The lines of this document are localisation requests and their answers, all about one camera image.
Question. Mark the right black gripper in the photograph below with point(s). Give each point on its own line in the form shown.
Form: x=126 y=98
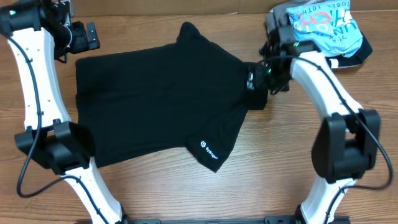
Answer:
x=252 y=81

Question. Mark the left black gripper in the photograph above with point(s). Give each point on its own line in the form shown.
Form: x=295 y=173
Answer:
x=83 y=44

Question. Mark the black t-shirt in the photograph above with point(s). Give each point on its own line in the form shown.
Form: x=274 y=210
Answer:
x=187 y=94

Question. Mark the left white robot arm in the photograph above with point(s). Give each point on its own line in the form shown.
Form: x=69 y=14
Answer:
x=39 y=34

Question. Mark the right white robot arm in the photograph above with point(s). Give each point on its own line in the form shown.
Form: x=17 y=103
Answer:
x=346 y=144

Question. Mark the grey folded garment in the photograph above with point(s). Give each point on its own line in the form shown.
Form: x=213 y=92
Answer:
x=278 y=17

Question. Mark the black folded garment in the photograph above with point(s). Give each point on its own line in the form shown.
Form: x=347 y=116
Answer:
x=355 y=60

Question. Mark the light blue printed t-shirt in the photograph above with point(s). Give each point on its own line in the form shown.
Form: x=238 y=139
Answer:
x=329 y=24

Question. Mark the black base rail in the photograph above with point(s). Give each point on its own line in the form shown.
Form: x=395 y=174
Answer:
x=214 y=221

